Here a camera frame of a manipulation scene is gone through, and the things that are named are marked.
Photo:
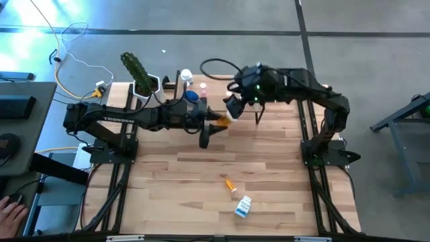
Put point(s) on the white bottle blue label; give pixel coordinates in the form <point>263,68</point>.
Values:
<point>243,206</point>

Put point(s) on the green cactus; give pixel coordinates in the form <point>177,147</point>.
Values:
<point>136,72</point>

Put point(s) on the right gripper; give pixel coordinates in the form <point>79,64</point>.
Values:
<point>234,106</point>

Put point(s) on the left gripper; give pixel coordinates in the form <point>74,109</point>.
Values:
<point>204,141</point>

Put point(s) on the silver metal bracket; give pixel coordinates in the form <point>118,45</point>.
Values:
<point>312,239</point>
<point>125,238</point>

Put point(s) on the long amber vial white cap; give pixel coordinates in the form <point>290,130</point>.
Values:
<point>231,186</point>

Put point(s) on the white hexagonal plant pot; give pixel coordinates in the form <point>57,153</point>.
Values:
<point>160,97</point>

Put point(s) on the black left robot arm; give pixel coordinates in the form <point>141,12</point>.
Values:
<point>111,117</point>

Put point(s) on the Tums bottle blue cap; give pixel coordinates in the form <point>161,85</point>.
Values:
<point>192,96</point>

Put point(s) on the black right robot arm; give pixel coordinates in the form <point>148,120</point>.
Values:
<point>302,84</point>

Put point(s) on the wooden shelf black metal frame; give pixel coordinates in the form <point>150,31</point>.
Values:
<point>216,92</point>

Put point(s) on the white power adapter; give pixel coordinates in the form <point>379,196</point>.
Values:
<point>100,84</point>

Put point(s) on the round black object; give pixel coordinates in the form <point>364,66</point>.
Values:
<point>8,146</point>

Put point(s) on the black aluminium table frame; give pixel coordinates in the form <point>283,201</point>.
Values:
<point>312,201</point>

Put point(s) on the dark grey desk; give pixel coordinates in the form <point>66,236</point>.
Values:
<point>43,134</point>

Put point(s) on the blue-grey metal cart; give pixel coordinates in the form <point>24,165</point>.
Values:
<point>403,111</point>

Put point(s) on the person's hand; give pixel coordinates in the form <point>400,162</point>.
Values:
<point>10,218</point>

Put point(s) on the dark flat device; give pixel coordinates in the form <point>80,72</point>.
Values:
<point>16,76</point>

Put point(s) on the black computer mouse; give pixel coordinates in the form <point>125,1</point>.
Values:
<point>16,198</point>

